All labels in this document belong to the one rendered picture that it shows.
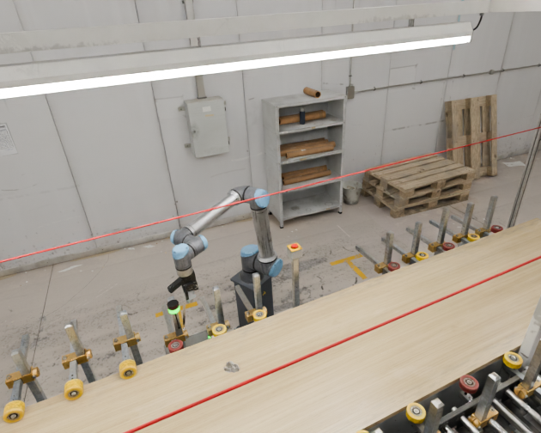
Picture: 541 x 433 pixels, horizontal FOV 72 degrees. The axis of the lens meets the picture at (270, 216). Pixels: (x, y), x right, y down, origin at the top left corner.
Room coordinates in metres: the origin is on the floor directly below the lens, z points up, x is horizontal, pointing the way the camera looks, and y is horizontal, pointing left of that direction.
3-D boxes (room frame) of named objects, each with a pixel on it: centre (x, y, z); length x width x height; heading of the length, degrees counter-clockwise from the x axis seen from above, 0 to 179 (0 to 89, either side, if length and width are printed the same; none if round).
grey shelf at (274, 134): (4.46, -0.47, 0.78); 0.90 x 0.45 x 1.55; 110
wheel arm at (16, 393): (1.31, 1.32, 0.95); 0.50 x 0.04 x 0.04; 23
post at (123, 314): (1.47, 0.80, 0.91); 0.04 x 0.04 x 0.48; 23
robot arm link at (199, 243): (1.78, 0.44, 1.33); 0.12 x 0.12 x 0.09; 53
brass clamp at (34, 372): (1.27, 1.28, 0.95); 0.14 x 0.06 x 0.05; 113
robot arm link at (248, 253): (2.39, 0.17, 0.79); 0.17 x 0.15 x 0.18; 53
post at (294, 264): (1.87, -0.13, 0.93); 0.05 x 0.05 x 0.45; 23
